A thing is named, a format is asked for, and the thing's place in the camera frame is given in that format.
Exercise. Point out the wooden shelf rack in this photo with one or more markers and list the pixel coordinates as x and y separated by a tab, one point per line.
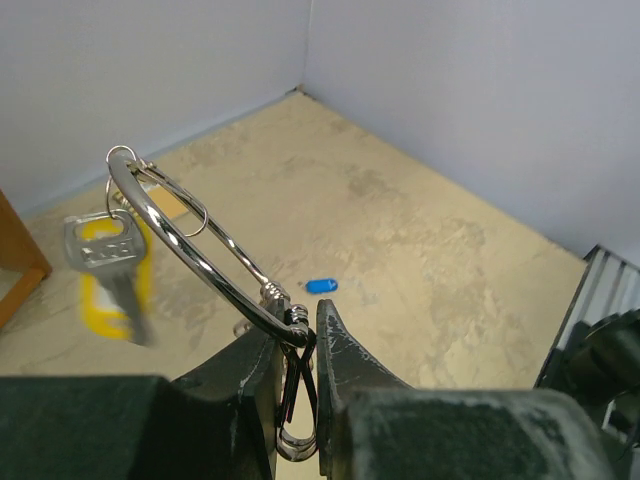
19	254

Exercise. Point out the blue capped key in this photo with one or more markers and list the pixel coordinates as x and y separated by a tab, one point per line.
319	286

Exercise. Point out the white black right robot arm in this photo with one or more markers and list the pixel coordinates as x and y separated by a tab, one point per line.
605	367

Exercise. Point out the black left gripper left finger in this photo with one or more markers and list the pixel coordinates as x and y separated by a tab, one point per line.
216	421

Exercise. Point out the tan spiral notebook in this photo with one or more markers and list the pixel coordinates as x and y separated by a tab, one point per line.
166	202

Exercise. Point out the large metal keyring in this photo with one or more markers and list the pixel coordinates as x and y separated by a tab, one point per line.
125	169

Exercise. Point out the orange key tag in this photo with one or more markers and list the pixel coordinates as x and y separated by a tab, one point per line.
112	260

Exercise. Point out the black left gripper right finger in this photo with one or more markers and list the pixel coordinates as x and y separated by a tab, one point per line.
372	425

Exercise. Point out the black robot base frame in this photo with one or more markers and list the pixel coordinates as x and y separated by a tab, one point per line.
609	285

